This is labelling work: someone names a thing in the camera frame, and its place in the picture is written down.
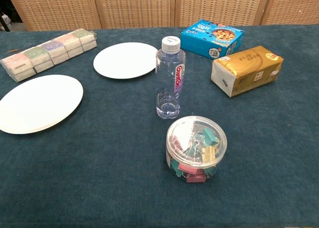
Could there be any woven wooden screen panel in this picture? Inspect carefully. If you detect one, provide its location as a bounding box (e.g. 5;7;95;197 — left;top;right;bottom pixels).
260;0;319;26
174;0;272;27
4;0;102;31
92;0;178;29

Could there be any clear jar of binder clips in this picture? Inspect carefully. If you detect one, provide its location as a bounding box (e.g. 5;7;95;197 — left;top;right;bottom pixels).
165;115;228;184

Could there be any blue cookie box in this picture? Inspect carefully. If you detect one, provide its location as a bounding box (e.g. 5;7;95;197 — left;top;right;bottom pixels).
180;19;245;60

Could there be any white paper plate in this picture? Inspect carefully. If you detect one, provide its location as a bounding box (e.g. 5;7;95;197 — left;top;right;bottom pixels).
93;42;159;80
0;74;84;135

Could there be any gold tissue pack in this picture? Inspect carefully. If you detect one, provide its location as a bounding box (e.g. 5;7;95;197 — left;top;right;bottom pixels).
211;45;284;98

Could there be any wrapped row of pocket tissues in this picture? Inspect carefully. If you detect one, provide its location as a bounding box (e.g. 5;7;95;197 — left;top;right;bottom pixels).
0;28;98;83

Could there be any teal tablecloth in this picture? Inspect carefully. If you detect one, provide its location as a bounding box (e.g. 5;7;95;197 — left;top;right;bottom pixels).
0;24;319;228

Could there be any clear plastic water bottle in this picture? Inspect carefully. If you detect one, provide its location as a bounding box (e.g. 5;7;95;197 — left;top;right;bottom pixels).
156;36;186;120

